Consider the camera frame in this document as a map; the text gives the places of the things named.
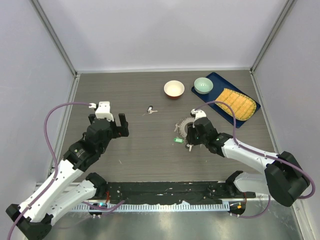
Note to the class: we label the yellow woven mat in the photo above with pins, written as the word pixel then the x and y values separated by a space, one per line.
pixel 243 106

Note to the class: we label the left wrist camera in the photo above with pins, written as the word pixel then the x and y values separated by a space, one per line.
pixel 102 110

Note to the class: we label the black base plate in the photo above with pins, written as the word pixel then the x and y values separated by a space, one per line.
pixel 174 192

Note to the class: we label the metal key organizer disc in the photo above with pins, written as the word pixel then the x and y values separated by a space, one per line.
pixel 181 128

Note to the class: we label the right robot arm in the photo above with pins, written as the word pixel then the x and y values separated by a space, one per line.
pixel 279 175

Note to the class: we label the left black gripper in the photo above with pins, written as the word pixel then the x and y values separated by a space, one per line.
pixel 121 130

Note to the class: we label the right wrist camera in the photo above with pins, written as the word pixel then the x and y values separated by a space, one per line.
pixel 197 114

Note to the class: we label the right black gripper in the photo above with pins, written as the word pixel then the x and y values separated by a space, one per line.
pixel 190 131

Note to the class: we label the red white bowl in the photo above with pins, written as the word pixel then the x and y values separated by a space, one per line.
pixel 174 89

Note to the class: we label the white slotted cable duct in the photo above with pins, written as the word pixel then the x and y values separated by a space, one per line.
pixel 183 207

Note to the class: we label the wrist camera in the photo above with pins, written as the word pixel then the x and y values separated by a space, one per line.
pixel 197 114
pixel 102 110

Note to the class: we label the light green bowl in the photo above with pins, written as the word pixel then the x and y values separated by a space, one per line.
pixel 203 85

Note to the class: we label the key with black-white tag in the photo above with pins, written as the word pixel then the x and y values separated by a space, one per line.
pixel 151 110

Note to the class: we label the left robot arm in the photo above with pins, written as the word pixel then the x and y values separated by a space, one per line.
pixel 36 216

